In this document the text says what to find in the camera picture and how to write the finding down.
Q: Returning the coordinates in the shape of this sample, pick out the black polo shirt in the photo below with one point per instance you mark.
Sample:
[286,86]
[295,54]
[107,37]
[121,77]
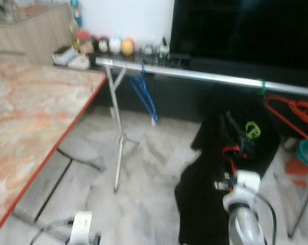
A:
[256,153]

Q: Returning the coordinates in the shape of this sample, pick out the red plastic hanger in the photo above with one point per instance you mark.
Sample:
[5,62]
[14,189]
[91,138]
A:
[302,108]
[286,118]

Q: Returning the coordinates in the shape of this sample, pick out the green plastic hanger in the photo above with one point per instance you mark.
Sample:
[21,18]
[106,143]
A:
[262,87]

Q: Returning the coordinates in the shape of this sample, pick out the blue plastic hanger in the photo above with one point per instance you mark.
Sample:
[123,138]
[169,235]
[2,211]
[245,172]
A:
[144,100]

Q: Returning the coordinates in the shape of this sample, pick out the red bin with teal bag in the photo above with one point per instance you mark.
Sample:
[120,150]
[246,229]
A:
[307,153]

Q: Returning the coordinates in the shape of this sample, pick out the black television console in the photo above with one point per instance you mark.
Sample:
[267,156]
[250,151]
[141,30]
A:
[184,97]

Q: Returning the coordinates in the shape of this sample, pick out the silver metal clothes rack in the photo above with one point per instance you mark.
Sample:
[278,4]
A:
[205,77]

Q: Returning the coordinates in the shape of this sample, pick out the green white cup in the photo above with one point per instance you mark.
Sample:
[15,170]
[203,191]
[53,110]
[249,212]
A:
[164,48]

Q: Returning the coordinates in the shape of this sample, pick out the small grey figurine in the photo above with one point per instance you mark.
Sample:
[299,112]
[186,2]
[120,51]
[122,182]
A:
[149,49]

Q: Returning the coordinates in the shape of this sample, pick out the black flat-screen television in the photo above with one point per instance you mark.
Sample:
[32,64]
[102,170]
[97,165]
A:
[246,30]

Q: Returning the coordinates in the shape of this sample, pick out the black white egg toy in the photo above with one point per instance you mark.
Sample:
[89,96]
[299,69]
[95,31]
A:
[103,45]

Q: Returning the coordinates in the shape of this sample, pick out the white flat box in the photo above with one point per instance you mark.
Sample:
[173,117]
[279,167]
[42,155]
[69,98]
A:
[80,62]

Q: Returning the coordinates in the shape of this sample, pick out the black egg toy red bow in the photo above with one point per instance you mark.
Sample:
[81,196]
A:
[95,44]

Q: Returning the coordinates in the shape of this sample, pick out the red-lidded clear jar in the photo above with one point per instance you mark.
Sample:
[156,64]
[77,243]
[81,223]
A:
[83,43]

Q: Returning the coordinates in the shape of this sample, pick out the white box black lid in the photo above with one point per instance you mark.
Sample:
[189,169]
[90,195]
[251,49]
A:
[63,55]

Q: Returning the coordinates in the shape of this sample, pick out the blue trophy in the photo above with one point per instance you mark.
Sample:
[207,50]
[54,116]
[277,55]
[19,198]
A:
[76,15]

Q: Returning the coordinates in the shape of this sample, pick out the light wooden cabinet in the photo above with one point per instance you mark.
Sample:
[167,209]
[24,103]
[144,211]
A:
[31,35]

